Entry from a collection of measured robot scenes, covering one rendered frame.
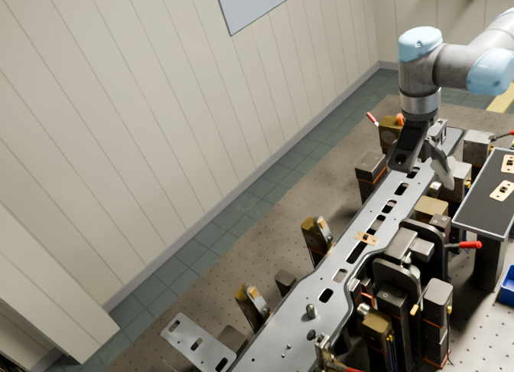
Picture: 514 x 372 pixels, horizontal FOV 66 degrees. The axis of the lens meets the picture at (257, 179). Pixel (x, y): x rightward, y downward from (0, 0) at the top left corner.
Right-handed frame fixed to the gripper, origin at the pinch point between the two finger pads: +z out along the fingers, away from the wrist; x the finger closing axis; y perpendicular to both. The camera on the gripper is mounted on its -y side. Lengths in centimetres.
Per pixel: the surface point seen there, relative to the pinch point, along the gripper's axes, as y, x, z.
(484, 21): 286, 74, 93
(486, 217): 20.8, -10.0, 27.9
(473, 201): 25.6, -5.1, 27.9
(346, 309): -17.2, 15.2, 44.1
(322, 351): -38.1, 6.4, 24.3
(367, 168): 41, 40, 42
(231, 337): -44, 42, 46
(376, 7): 293, 173, 83
